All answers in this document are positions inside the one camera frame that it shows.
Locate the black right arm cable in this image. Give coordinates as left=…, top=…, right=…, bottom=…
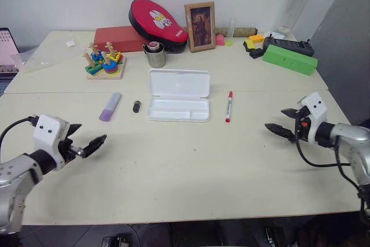
left=295, top=139, right=370, bottom=219

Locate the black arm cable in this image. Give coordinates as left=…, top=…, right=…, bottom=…
left=295, top=139, right=370, bottom=219
left=0, top=116, right=39, bottom=144

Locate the metal cup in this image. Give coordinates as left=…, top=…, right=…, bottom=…
left=142, top=41, right=168, bottom=69

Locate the green rectangular box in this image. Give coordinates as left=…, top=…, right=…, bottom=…
left=261, top=43, right=319, bottom=77

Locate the red and black oval case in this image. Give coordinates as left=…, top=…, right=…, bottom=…
left=128, top=0, right=190, bottom=54

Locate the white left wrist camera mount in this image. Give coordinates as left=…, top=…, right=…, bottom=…
left=32, top=114, right=71, bottom=172

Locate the wooden shape stacking toy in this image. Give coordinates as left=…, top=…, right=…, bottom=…
left=84, top=41, right=128, bottom=80

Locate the laptop with pink screen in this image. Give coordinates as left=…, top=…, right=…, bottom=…
left=0, top=27, right=20, bottom=95

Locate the clear glass tube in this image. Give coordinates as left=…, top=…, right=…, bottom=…
left=228, top=16, right=238, bottom=42

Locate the black building block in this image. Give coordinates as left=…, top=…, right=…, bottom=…
left=249, top=47, right=265, bottom=60

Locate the clear plastic bag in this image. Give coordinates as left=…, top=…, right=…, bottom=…
left=9, top=34, right=85, bottom=73

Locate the white crumpled paper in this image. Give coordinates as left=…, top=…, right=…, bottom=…
left=264, top=30, right=286, bottom=40

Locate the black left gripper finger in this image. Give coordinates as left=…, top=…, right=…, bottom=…
left=66, top=123, right=83, bottom=138
left=81, top=134, right=108, bottom=160

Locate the red rectangular box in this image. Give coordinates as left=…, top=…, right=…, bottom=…
left=92, top=25, right=151, bottom=53

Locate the white open pencil case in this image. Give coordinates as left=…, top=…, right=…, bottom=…
left=147, top=68, right=211, bottom=123

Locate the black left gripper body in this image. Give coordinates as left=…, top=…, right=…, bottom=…
left=59, top=138, right=86, bottom=165

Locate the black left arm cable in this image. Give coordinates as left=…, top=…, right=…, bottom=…
left=0, top=116, right=39, bottom=144

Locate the tall clear bottle green cap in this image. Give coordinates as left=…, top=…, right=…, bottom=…
left=273, top=0, right=319, bottom=35

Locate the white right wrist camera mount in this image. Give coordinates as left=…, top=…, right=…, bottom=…
left=297, top=91, right=329, bottom=144

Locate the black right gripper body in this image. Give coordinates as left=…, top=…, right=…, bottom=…
left=294, top=106, right=315, bottom=143

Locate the red whiteboard marker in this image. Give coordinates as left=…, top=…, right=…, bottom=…
left=224, top=90, right=235, bottom=124

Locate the wooden picture frame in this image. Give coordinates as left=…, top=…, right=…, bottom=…
left=184, top=1, right=217, bottom=53

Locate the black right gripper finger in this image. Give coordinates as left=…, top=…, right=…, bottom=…
left=280, top=108, right=304, bottom=121
left=264, top=123, right=297, bottom=143

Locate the black remote controller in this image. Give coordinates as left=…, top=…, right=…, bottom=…
left=262, top=34, right=316, bottom=57

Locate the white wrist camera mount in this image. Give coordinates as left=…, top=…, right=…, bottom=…
left=32, top=114, right=71, bottom=172
left=297, top=91, right=329, bottom=144

